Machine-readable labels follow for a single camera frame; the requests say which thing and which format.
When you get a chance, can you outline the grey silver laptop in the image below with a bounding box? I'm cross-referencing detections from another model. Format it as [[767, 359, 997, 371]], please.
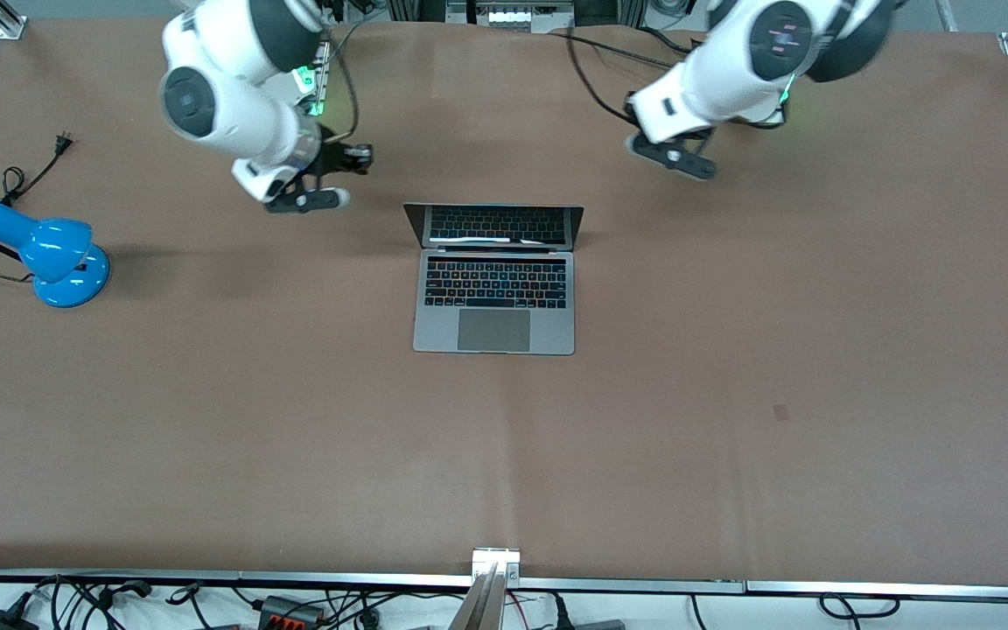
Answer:
[[402, 203, 585, 356]]

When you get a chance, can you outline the white socket panel device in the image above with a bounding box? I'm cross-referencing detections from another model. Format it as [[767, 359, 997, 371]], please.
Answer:
[[445, 0, 577, 34]]

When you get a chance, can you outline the orange black connector block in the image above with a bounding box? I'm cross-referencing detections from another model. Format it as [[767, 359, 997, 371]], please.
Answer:
[[257, 595, 327, 627]]

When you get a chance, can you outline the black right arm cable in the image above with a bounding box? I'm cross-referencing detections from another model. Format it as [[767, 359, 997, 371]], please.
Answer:
[[316, 22, 361, 145]]

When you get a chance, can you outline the thick braided black cable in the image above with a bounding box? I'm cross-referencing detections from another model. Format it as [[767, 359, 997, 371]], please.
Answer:
[[548, 26, 690, 69]]

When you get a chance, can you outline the black lamp power cable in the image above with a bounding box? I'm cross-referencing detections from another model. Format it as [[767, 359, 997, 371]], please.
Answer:
[[0, 131, 76, 285]]

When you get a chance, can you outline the aluminium table edge rail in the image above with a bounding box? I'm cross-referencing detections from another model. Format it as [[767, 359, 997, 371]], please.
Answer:
[[0, 569, 1008, 605]]

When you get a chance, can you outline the aluminium camera mount pole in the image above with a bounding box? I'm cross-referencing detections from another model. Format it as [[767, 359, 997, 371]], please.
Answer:
[[447, 547, 522, 630]]

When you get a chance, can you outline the black cable tangle with plug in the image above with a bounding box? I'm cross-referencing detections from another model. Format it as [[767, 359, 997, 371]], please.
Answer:
[[27, 575, 155, 630]]

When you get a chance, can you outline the black looped cable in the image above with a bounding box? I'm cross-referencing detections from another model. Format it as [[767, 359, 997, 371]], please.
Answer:
[[819, 593, 900, 619]]

